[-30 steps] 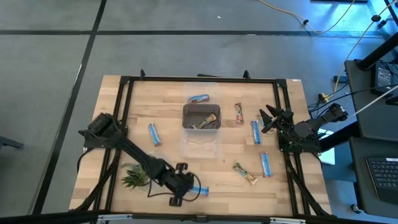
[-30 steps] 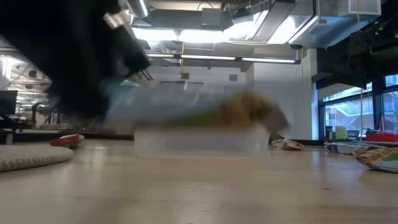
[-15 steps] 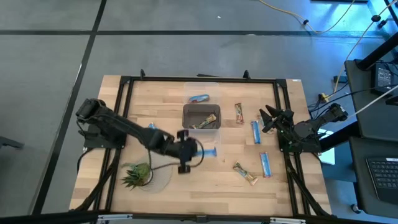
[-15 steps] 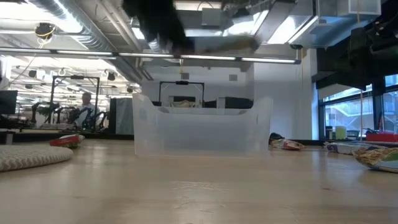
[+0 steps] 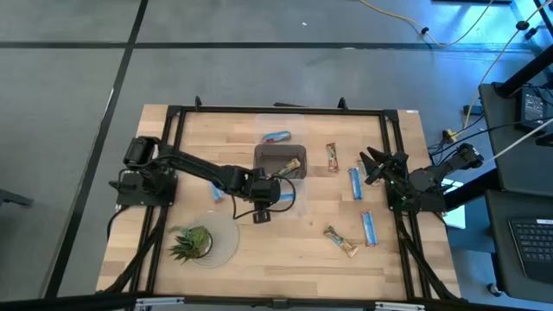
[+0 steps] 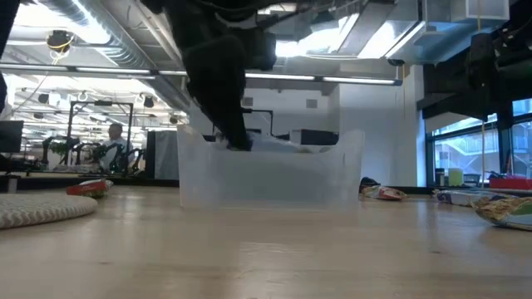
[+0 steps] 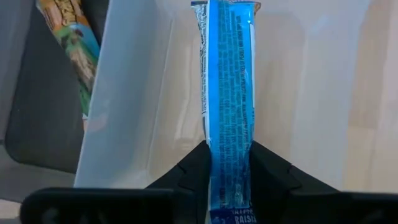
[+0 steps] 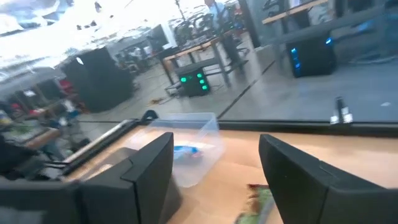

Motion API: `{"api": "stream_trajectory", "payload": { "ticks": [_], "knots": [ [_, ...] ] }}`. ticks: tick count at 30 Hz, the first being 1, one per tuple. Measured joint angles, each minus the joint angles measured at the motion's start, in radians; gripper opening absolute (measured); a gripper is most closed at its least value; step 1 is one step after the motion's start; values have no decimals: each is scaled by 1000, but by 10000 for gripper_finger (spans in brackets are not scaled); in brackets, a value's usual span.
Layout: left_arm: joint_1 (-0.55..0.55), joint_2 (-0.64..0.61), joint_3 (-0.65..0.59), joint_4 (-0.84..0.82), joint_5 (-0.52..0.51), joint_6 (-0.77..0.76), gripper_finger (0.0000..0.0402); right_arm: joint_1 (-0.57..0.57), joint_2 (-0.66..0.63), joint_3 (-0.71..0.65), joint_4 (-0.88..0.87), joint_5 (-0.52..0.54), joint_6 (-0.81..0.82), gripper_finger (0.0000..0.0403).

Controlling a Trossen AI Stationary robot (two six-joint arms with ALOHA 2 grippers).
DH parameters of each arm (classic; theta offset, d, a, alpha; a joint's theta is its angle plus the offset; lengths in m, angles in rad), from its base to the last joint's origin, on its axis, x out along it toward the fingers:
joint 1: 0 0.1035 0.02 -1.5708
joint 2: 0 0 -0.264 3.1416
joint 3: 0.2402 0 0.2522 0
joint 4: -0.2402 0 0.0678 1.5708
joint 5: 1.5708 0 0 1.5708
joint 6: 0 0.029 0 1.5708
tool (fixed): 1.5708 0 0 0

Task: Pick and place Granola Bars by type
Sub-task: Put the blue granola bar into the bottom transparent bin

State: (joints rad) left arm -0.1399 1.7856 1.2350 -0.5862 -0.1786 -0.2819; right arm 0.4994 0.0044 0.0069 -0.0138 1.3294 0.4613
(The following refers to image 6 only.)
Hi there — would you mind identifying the person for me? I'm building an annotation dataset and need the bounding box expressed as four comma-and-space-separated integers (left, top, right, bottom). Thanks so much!
99, 123, 134, 171

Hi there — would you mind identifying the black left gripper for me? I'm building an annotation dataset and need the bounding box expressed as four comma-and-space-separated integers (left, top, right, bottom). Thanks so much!
182, 32, 278, 151

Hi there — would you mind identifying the black monitor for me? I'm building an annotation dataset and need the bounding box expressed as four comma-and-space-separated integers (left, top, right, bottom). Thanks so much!
0, 120, 25, 154

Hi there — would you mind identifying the black robot station frame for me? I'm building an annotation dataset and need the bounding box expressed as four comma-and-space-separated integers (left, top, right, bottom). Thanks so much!
243, 108, 274, 136
66, 100, 135, 174

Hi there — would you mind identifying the white and red granola bar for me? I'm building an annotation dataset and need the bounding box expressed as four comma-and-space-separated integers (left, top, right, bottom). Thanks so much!
360, 184, 408, 202

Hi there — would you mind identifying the clear plastic bin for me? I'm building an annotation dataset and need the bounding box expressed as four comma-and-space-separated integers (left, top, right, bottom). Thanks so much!
176, 124, 366, 209

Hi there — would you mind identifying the light green bottle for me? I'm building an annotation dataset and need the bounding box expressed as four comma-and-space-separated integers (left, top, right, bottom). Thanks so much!
447, 168, 465, 187

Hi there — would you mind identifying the dark partition panel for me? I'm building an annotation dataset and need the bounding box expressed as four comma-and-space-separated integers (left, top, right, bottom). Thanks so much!
145, 130, 180, 180

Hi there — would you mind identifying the long ceiling light strip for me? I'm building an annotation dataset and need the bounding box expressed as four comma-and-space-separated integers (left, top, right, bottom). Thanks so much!
0, 64, 403, 86

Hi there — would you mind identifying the black equipment box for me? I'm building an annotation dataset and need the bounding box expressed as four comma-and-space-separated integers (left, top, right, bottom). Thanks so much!
290, 128, 340, 146

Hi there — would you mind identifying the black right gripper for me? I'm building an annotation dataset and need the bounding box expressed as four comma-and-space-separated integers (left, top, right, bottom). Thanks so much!
417, 61, 515, 121

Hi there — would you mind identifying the white woven round mat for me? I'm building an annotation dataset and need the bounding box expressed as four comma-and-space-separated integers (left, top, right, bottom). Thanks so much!
0, 193, 99, 230

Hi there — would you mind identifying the ceiling yellow cable reel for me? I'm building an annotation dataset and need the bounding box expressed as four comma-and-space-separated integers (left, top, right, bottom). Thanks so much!
46, 29, 76, 53

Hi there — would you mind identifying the red box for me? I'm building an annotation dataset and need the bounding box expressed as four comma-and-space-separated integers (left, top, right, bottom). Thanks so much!
489, 176, 532, 191

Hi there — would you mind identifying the green yellow granola bar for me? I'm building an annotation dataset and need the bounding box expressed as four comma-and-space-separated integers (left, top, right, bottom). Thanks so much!
471, 195, 532, 232

